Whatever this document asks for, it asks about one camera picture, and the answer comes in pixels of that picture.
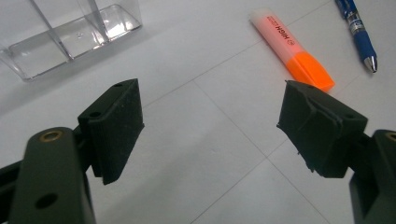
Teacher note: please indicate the orange highlighter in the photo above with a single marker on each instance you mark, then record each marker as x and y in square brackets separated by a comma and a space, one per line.
[295, 53]

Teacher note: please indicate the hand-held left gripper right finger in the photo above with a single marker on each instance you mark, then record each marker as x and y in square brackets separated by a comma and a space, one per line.
[317, 130]

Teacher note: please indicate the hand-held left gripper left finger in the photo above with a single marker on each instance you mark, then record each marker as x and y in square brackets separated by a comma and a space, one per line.
[115, 130]

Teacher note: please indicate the clear plastic pen organizer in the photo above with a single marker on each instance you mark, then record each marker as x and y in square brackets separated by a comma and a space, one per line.
[71, 37]

